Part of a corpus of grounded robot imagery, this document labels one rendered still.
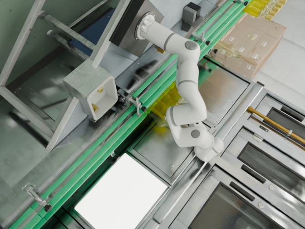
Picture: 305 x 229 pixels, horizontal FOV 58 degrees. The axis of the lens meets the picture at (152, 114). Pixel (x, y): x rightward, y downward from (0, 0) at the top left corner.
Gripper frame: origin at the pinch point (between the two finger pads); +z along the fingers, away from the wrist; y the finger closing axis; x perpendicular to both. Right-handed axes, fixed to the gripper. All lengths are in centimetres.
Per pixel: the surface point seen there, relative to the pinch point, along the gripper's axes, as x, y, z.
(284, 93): -332, -309, 44
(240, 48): -278, -234, 141
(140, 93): 17.3, 13.4, 20.0
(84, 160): 60, 4, 8
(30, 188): 86, 16, 5
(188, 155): 10.0, -12.7, -16.5
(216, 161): -1.8, -14.8, -28.4
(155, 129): 15.4, -12.6, 8.1
